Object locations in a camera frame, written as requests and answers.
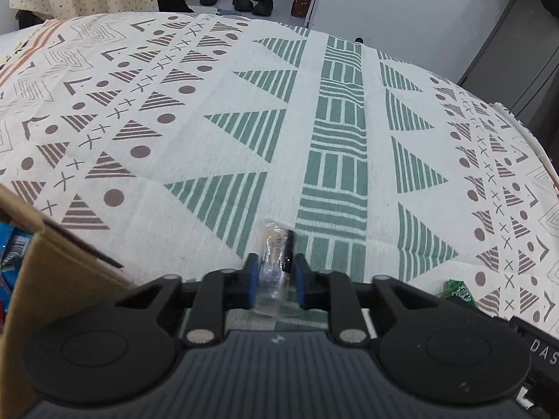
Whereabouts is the clear brown small snack packet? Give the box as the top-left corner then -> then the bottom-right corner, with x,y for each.
255,220 -> 297,318

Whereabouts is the dark green snack bag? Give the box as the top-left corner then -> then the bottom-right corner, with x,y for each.
439,279 -> 478,309

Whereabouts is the patterned bed blanket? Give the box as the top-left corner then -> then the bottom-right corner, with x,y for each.
1,12 -> 558,334

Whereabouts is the brown cardboard box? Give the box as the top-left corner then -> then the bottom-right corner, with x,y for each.
1,186 -> 133,418

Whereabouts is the blue snack packet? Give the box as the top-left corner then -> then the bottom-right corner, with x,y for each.
0,222 -> 32,314

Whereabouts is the black slippers pile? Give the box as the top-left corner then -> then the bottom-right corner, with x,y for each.
232,0 -> 274,17

